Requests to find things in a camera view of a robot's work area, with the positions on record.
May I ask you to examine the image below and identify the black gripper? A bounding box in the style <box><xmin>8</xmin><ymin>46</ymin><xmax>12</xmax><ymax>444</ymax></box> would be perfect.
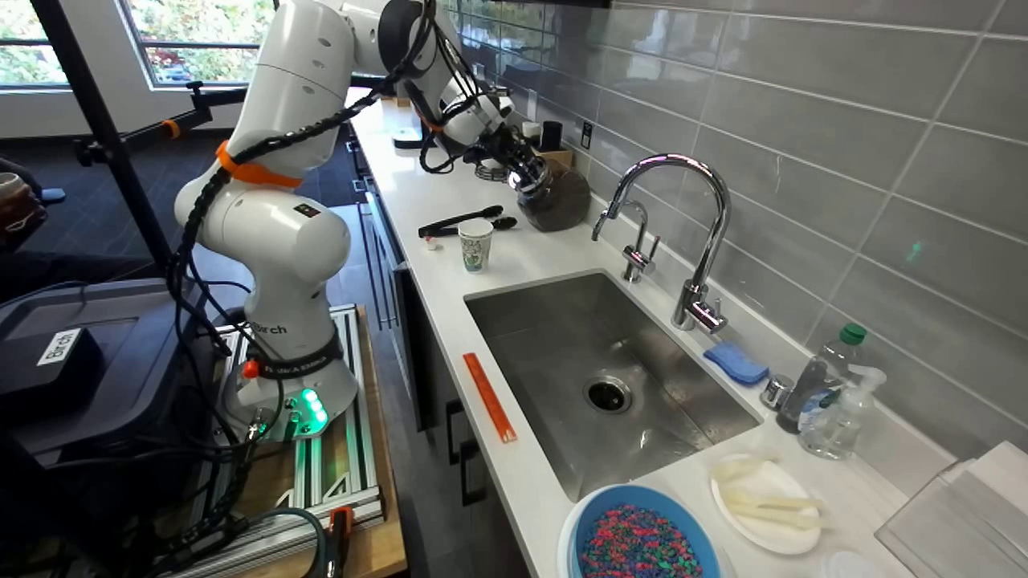
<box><xmin>478</xmin><ymin>126</ymin><xmax>548</xmax><ymax>186</ymax></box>

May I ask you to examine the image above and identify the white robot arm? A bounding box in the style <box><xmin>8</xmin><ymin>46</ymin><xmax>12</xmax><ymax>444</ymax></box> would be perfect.
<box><xmin>175</xmin><ymin>0</ymin><xmax>548</xmax><ymax>437</ymax></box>

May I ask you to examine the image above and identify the black utensil on counter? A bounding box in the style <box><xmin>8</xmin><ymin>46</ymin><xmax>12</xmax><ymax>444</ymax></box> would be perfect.
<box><xmin>419</xmin><ymin>204</ymin><xmax>518</xmax><ymax>237</ymax></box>

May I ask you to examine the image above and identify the white paper cup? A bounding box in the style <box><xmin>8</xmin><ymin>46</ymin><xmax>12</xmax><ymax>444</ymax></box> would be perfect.
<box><xmin>459</xmin><ymin>218</ymin><xmax>491</xmax><ymax>274</ymax></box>

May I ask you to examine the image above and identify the small chrome faucet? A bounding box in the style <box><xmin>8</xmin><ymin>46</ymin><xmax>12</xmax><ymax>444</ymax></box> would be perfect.
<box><xmin>624</xmin><ymin>203</ymin><xmax>658</xmax><ymax>283</ymax></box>

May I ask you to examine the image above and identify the orange strip on counter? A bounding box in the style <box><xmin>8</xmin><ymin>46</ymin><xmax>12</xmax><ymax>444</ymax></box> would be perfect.
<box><xmin>463</xmin><ymin>354</ymin><xmax>518</xmax><ymax>444</ymax></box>

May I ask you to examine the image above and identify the tall chrome faucet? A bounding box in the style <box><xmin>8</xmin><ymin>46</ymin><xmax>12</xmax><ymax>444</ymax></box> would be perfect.
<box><xmin>587</xmin><ymin>150</ymin><xmax>735</xmax><ymax>337</ymax></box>

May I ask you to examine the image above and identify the stainless steel sink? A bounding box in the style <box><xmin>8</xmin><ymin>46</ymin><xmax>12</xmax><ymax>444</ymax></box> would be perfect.
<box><xmin>465</xmin><ymin>274</ymin><xmax>758</xmax><ymax>498</ymax></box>

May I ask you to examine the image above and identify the blue sponge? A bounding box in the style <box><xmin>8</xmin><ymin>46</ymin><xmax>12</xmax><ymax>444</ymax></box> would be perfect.
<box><xmin>706</xmin><ymin>344</ymin><xmax>768</xmax><ymax>386</ymax></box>

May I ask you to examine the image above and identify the white plate under bowl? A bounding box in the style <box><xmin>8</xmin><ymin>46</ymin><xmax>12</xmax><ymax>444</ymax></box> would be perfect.
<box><xmin>557</xmin><ymin>486</ymin><xmax>734</xmax><ymax>578</ymax></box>

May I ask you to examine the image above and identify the black tripod pole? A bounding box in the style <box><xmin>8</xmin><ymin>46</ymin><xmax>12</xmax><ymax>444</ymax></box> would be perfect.
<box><xmin>30</xmin><ymin>0</ymin><xmax>246</xmax><ymax>271</ymax></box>

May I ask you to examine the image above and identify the blue bowl of beads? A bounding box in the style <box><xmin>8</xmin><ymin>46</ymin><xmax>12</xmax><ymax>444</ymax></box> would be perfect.
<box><xmin>566</xmin><ymin>483</ymin><xmax>724</xmax><ymax>578</ymax></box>

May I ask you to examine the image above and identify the clear soap bottle green cap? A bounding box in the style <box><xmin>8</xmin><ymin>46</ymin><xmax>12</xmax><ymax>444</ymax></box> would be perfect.
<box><xmin>777</xmin><ymin>321</ymin><xmax>886</xmax><ymax>460</ymax></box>

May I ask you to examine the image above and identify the small white dish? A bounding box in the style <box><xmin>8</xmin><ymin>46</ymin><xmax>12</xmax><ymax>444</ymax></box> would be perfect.
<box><xmin>709</xmin><ymin>455</ymin><xmax>827</xmax><ymax>557</ymax></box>

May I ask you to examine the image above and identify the black plastic bin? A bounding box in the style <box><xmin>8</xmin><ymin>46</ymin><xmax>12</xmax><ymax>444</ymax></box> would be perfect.
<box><xmin>0</xmin><ymin>283</ymin><xmax>210</xmax><ymax>473</ymax></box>

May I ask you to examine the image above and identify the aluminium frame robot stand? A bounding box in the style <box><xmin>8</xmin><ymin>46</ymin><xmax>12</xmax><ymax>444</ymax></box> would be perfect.
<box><xmin>172</xmin><ymin>304</ymin><xmax>409</xmax><ymax>578</ymax></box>

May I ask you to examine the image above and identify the black cable bundle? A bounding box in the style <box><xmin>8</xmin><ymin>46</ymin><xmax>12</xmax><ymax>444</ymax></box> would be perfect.
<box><xmin>159</xmin><ymin>0</ymin><xmax>508</xmax><ymax>558</ymax></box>

